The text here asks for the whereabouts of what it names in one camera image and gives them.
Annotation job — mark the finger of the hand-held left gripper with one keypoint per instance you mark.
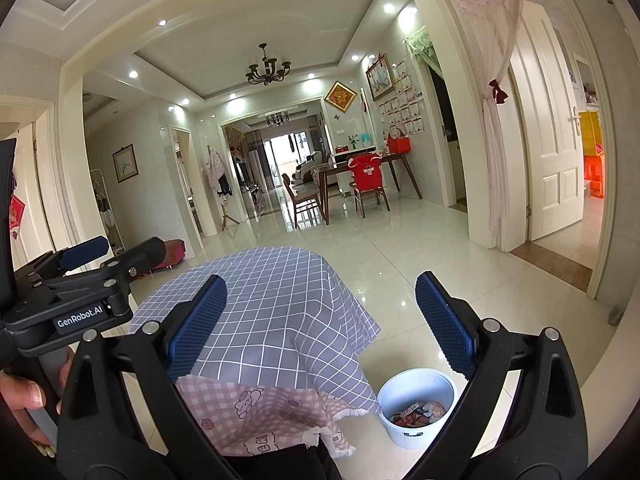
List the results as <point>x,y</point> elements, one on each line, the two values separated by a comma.
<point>85,251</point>
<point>142,255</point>

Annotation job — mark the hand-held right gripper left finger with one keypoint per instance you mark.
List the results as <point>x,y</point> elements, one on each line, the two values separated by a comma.
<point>195,325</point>

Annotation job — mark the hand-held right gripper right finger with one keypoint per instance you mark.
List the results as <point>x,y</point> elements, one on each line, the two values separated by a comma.
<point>445,325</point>

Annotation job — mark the white and orange plastic bag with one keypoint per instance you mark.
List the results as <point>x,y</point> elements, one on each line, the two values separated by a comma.
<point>435,408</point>

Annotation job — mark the red and brown paper bag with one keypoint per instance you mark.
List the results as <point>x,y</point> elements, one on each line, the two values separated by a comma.
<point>407,417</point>

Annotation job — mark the white plastic waste bin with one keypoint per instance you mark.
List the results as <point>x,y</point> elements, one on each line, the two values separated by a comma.
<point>405,437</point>

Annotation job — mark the person's left hand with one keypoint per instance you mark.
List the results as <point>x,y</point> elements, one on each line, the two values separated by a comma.
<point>17,392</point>

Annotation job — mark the red upholstered bench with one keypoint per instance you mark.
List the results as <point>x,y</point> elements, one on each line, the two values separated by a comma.
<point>174,255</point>

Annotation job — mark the grey checked tablecloth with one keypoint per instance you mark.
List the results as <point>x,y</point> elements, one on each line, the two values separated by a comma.
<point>280,310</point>

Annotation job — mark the pink checked printed cloth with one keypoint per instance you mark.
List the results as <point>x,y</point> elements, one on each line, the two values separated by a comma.
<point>260,410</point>

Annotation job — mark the tripod stand with white jacket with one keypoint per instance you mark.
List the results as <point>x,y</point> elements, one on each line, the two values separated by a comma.
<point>216,170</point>

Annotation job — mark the wooden dining chair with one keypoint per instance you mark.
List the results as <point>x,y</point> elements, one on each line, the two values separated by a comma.
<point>302,202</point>

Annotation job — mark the wooden chair with red shirt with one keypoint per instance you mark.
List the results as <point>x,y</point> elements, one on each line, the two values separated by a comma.
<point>367,175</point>

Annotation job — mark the red gift bag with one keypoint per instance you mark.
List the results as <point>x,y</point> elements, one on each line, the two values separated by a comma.
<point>400,144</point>

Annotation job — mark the light sofa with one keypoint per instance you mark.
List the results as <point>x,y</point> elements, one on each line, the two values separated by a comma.
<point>310,165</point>

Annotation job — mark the small black chandelier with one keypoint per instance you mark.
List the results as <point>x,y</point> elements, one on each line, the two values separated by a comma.
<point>277,120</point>

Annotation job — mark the dark wooden dining table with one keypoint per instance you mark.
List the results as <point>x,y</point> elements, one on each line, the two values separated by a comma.
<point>332,167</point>

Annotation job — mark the white panel door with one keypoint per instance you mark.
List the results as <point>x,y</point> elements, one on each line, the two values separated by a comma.
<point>542,135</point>

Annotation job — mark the yellow and orange plastic items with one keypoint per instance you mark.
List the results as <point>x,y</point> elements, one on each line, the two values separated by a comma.
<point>592,160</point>

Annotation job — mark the large black chandelier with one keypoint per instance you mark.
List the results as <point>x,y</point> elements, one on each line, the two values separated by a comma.
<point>267,71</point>

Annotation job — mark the dark red bow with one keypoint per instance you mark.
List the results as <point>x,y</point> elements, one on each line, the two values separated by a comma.
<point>498,91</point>

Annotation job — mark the large framed painting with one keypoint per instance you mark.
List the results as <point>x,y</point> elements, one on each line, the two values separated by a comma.
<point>380,77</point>

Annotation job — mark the green door curtain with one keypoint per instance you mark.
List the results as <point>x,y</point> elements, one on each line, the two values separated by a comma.
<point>422,45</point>

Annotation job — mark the pink floral curtain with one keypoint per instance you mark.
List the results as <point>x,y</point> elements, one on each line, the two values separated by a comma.
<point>492,25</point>

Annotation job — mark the framed wall picture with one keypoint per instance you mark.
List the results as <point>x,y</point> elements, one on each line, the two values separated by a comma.
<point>124,163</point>

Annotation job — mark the group of wall certificates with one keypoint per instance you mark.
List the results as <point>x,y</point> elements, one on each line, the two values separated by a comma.
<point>402,105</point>

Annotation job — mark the red gold diamond wall decoration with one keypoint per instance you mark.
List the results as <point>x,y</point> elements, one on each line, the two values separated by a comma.
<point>340,95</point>

